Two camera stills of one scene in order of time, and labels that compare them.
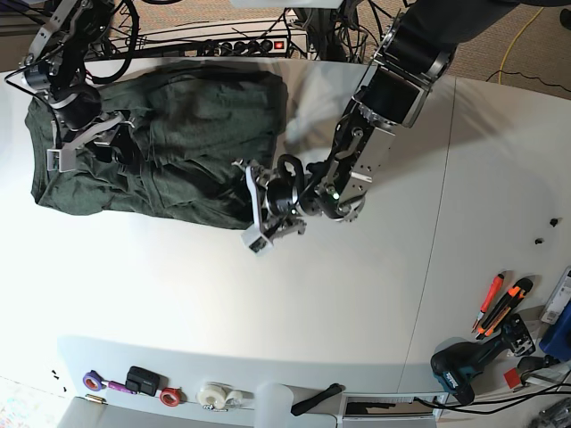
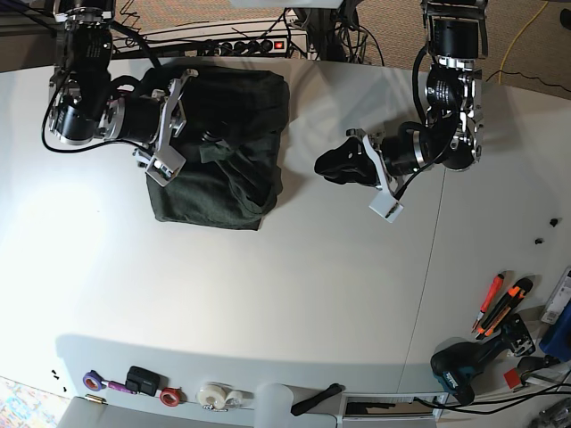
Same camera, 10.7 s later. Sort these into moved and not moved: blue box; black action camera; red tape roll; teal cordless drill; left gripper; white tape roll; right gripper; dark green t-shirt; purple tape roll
Moved: left gripper; right gripper; dark green t-shirt
Not moved: teal cordless drill; white tape roll; purple tape roll; blue box; black action camera; red tape roll
